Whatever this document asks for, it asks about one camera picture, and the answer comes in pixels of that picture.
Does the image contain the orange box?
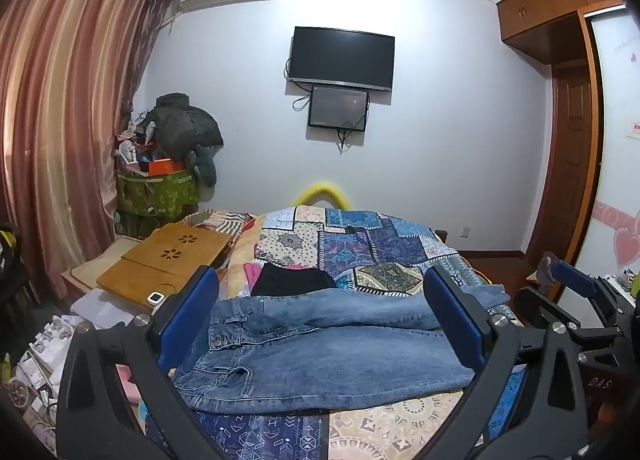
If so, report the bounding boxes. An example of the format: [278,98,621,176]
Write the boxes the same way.
[148,157,187,176]

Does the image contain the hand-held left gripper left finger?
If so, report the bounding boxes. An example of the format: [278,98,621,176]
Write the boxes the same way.
[56,265,221,460]

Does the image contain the wooden bedside cabinet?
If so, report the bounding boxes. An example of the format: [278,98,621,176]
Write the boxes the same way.
[61,235,138,302]

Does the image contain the wooden wardrobe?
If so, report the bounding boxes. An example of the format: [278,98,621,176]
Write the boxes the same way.
[494,0,627,47]

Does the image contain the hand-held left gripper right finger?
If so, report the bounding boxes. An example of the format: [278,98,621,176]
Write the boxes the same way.
[423,261,591,460]

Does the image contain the pile of dark clothes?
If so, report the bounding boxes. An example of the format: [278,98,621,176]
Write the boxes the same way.
[115,93,225,186]

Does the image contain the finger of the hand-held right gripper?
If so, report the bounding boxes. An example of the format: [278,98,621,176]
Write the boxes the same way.
[515,287,621,346]
[537,253,626,311]

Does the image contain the blue denim pants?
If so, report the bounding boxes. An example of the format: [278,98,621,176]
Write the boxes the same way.
[172,285,511,413]

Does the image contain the green fabric storage bag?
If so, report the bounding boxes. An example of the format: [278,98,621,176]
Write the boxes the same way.
[116,165,201,222]

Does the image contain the black chair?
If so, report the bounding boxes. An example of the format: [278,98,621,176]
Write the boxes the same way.
[0,223,32,323]

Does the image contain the pink heart wall sticker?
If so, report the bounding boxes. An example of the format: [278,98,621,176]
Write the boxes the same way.
[594,200,640,272]

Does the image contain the black garment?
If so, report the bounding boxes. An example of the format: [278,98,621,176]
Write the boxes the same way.
[250,263,337,297]

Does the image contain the blue patchwork blanket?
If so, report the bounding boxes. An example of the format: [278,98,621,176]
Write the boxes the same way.
[145,207,531,460]

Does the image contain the small black wall monitor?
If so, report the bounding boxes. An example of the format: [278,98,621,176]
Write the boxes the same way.
[307,85,371,132]

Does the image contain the pile of white clutter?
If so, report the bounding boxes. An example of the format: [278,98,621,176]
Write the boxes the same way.
[7,310,103,443]

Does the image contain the peach floral quilt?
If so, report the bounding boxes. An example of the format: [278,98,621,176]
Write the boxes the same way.
[220,219,265,298]

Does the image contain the striped pillow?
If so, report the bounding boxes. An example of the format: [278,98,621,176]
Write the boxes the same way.
[192,210,251,234]

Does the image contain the striped pink curtain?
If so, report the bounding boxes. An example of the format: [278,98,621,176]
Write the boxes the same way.
[0,0,177,301]

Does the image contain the black wall television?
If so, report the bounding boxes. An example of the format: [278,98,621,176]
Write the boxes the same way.
[286,26,396,92]

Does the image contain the wooden lap desk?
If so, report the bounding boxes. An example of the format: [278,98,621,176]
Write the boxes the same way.
[96,223,235,311]

